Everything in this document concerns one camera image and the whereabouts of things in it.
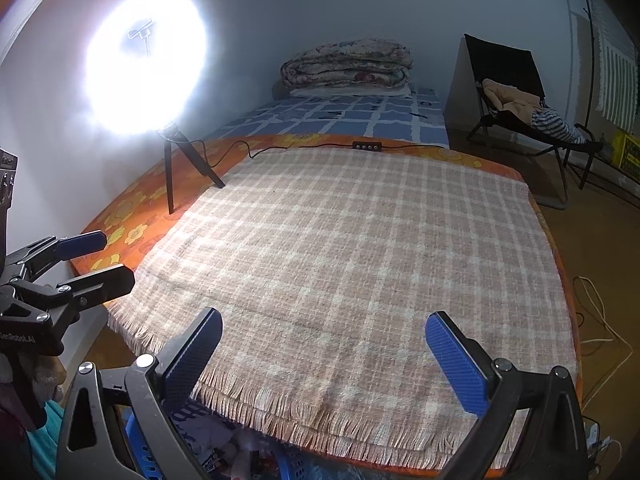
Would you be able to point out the yellow crate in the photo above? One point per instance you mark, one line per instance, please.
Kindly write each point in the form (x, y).
(627, 155)

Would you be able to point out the beige cloth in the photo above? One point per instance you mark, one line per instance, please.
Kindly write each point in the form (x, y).
(510, 97)

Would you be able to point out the striped garment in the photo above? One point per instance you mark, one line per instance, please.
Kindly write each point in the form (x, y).
(555, 127)

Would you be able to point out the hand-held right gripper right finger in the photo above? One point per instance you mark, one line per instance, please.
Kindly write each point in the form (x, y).
(452, 360)

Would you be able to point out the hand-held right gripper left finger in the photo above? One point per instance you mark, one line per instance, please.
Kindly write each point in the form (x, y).
(195, 355)

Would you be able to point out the black folding chair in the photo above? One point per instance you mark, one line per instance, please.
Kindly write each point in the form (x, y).
(500, 60)

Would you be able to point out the white radiator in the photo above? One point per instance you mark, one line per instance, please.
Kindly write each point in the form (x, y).
(620, 70)

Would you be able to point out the blue plastic basket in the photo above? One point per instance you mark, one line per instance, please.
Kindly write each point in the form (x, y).
(137, 440)

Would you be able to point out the beige plaid fringed blanket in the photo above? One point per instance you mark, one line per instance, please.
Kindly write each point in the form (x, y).
(350, 260)

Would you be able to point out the white power strip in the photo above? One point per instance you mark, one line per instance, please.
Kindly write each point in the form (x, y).
(597, 437)

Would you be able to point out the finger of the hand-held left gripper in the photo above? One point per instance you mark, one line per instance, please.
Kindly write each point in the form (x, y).
(105, 282)
(80, 245)

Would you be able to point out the folded floral quilt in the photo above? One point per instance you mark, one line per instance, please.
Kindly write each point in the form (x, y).
(345, 65)

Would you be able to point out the blue checked bedsheet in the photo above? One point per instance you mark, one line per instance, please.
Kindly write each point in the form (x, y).
(340, 120)

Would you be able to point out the orange floral mattress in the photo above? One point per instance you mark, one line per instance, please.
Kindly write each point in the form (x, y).
(130, 205)

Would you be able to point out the person's left hand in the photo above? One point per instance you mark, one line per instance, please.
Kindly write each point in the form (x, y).
(52, 377)

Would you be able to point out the teal cloth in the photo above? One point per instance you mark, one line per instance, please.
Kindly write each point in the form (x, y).
(47, 440)

